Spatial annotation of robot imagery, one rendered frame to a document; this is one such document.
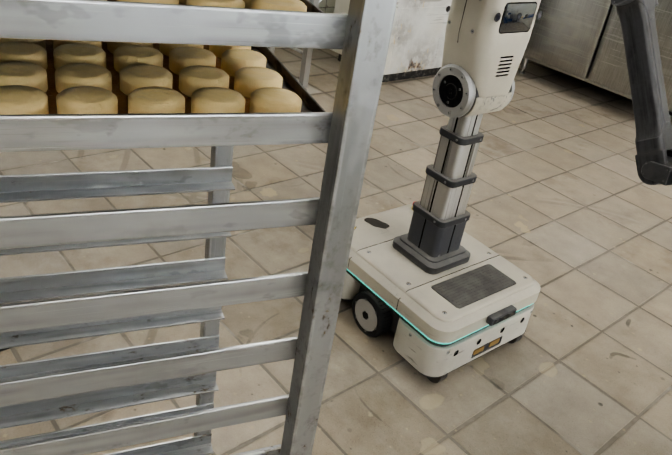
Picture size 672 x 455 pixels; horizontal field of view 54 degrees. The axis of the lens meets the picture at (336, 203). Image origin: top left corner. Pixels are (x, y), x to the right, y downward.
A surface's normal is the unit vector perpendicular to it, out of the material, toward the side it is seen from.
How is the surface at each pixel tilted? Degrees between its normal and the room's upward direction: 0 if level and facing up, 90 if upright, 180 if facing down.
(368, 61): 90
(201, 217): 90
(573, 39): 92
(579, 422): 0
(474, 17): 90
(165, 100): 0
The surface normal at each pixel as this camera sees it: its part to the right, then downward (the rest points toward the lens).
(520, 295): 0.44, -0.51
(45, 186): 0.36, 0.50
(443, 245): 0.61, 0.46
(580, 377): 0.14, -0.86
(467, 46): -0.80, 0.36
